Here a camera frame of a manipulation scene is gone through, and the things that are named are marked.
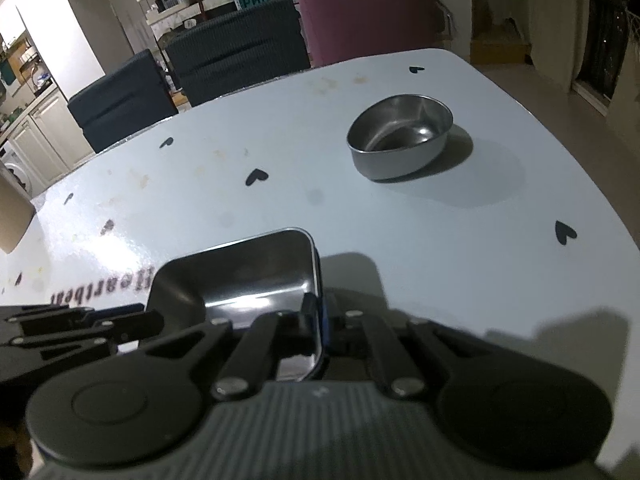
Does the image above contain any small steel square container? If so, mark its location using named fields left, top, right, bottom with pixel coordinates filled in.
left=146, top=228, right=323, bottom=380

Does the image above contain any small round steel bowl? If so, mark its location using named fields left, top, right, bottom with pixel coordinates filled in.
left=346, top=94, right=454, bottom=181

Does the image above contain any person's left hand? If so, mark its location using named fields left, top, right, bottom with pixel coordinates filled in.
left=0, top=425, right=32, bottom=480

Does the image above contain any beige thermos jug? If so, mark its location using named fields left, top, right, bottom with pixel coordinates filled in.
left=0, top=165, right=36, bottom=254

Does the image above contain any white kitchen cabinet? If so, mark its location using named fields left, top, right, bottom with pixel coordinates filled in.
left=1, top=84, right=94, bottom=197

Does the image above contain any left dark blue chair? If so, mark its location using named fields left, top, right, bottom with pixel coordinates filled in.
left=67, top=49, right=178, bottom=154

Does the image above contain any dark blue chair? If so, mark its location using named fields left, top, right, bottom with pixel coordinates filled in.
left=166, top=0, right=310, bottom=106
left=67, top=49, right=178, bottom=154

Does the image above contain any right dark blue chair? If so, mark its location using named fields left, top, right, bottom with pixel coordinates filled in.
left=166, top=0, right=310, bottom=106

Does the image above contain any maroon chair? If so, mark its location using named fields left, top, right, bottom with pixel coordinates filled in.
left=299, top=0, right=445, bottom=67

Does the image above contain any white shelf rack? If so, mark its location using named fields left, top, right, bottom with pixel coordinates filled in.
left=136, top=0, right=234, bottom=26

